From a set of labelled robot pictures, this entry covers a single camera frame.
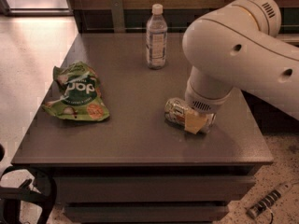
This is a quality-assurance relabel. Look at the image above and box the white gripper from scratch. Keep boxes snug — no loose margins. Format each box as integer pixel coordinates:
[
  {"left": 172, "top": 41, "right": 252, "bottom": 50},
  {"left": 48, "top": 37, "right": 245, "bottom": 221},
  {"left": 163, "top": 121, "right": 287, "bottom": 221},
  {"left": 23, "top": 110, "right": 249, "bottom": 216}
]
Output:
[{"left": 185, "top": 66, "right": 233, "bottom": 134}]

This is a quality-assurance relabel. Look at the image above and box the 7up soda can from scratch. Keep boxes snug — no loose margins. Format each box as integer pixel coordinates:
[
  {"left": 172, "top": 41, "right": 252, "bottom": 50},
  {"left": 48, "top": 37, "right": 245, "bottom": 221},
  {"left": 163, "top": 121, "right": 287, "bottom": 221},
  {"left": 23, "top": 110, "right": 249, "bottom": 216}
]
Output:
[{"left": 164, "top": 98, "right": 216, "bottom": 133}]

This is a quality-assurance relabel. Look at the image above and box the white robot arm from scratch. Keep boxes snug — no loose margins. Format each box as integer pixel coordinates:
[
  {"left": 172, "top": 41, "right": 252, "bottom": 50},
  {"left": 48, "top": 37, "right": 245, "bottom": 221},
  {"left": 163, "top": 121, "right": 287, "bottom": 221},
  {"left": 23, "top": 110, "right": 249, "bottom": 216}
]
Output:
[{"left": 182, "top": 0, "right": 299, "bottom": 133}]

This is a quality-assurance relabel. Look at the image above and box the upper grey drawer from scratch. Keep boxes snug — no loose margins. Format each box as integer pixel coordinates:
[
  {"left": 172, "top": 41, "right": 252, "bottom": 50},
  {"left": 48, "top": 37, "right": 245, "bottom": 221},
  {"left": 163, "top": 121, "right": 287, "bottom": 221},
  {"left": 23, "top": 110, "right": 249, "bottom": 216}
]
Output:
[{"left": 56, "top": 176, "right": 255, "bottom": 203}]

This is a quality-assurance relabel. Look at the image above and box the grey drawer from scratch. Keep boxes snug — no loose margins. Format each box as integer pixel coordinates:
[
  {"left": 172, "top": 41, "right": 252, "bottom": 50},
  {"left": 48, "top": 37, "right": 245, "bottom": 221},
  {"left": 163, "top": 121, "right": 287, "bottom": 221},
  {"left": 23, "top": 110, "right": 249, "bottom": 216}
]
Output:
[
  {"left": 56, "top": 176, "right": 255, "bottom": 203},
  {"left": 64, "top": 206, "right": 228, "bottom": 223}
]

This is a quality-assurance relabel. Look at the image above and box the clear plastic water bottle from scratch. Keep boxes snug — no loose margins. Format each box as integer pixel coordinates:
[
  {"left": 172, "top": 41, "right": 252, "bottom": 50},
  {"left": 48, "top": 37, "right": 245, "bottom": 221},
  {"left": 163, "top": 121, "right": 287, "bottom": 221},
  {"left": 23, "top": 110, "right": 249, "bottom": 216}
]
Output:
[{"left": 146, "top": 4, "right": 168, "bottom": 69}]

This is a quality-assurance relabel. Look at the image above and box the lower grey drawer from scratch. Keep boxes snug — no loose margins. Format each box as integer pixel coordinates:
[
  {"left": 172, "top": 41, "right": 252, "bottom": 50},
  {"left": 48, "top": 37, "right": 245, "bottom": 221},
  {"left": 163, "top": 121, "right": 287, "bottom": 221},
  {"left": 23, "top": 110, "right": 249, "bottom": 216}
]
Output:
[{"left": 64, "top": 206, "right": 228, "bottom": 223}]

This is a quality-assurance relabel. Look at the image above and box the green chip bag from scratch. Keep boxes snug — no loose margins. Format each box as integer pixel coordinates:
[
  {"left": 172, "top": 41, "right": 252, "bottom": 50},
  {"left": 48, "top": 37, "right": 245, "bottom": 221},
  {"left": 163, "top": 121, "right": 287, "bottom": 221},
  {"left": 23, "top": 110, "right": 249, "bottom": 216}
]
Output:
[{"left": 42, "top": 62, "right": 110, "bottom": 122}]

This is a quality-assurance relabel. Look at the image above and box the left metal bracket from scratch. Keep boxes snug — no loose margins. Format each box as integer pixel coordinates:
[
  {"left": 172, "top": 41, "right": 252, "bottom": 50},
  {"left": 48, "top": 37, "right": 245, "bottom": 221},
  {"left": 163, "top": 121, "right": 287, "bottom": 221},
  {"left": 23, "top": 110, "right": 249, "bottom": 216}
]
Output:
[{"left": 110, "top": 0, "right": 125, "bottom": 33}]

